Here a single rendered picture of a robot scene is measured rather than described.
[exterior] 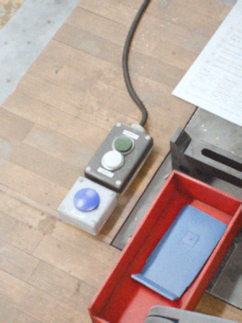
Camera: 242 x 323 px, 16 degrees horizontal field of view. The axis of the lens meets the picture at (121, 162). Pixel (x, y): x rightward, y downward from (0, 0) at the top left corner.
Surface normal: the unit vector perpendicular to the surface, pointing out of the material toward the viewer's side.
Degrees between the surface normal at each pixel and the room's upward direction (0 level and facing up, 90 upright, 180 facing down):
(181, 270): 0
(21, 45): 0
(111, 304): 0
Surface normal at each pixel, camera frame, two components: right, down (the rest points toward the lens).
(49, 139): -0.10, -0.51
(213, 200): -0.50, 0.76
